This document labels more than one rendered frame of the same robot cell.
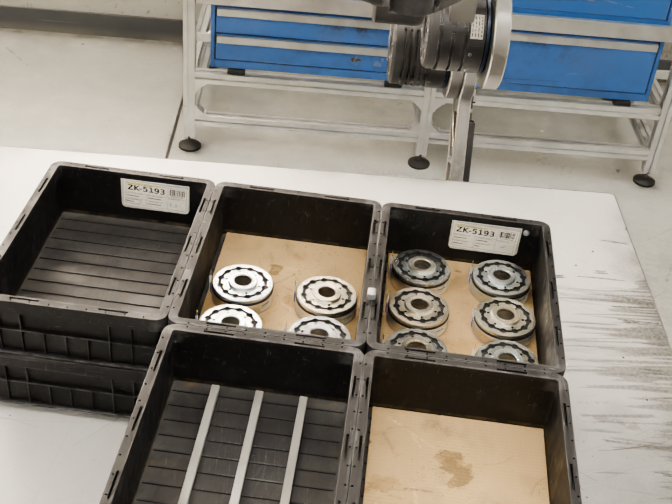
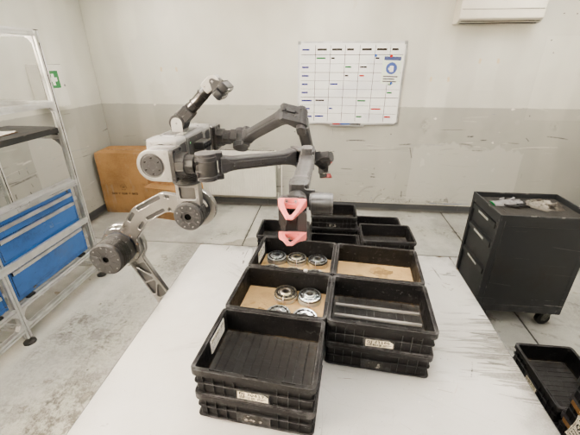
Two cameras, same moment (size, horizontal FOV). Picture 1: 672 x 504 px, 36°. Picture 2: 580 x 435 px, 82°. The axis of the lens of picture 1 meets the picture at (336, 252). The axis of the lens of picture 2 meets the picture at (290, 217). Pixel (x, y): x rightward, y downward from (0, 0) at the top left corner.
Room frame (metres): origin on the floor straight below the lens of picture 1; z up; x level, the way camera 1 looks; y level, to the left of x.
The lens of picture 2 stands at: (1.15, 1.22, 1.80)
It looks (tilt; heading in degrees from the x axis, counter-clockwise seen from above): 25 degrees down; 279
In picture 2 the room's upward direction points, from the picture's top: straight up
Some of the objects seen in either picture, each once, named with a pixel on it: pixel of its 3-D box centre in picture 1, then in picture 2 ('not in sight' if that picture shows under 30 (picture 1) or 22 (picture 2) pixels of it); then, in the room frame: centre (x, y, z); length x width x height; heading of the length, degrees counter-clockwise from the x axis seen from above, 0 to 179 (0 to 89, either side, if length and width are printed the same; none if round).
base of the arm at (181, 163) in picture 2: not in sight; (185, 163); (1.73, 0.06, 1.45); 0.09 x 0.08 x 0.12; 93
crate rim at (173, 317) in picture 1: (283, 261); (281, 292); (1.36, 0.08, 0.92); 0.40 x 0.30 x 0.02; 178
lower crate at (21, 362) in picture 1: (108, 311); (264, 377); (1.37, 0.38, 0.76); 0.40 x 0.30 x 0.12; 178
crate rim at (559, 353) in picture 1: (464, 284); (294, 255); (1.35, -0.22, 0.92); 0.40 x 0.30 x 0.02; 178
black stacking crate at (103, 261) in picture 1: (105, 263); (263, 356); (1.37, 0.38, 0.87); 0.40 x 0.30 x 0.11; 178
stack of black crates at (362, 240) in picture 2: not in sight; (382, 257); (0.76, -1.18, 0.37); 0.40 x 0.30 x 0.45; 3
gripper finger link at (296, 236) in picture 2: not in sight; (291, 230); (1.26, 0.52, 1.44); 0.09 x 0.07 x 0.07; 93
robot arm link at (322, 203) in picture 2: not in sight; (312, 200); (1.23, 0.36, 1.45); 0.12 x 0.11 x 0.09; 93
